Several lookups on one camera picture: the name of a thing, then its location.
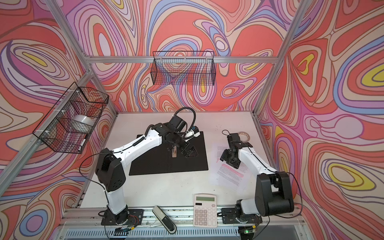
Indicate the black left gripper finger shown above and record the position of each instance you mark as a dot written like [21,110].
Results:
[190,152]
[180,153]

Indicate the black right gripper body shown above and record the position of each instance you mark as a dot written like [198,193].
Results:
[232,160]

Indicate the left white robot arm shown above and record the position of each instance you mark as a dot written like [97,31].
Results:
[112,163]

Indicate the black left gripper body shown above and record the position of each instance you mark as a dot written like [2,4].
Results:
[178,141]

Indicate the marker pen in basket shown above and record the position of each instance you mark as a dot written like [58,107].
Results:
[80,149]

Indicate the blue file folder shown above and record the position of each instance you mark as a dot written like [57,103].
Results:
[160,160]

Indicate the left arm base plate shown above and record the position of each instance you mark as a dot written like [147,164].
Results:
[130,217]

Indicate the printed paper files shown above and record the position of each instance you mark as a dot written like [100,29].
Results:
[221,174]

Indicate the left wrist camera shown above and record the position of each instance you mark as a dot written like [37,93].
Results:
[193,132]

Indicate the white desk calculator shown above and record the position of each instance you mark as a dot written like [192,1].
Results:
[205,211]

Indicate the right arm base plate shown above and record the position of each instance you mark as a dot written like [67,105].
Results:
[236,216]

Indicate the black wire basket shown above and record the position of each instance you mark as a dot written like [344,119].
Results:
[180,68]
[61,133]

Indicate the white tape roll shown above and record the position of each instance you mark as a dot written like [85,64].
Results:
[245,137]

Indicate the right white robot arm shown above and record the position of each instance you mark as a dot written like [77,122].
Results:
[273,194]

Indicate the grey black stapler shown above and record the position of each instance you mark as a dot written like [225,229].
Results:
[167,223]

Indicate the black wire basket left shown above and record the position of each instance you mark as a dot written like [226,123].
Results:
[61,133]

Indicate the black wire basket back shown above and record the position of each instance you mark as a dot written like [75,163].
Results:
[180,68]

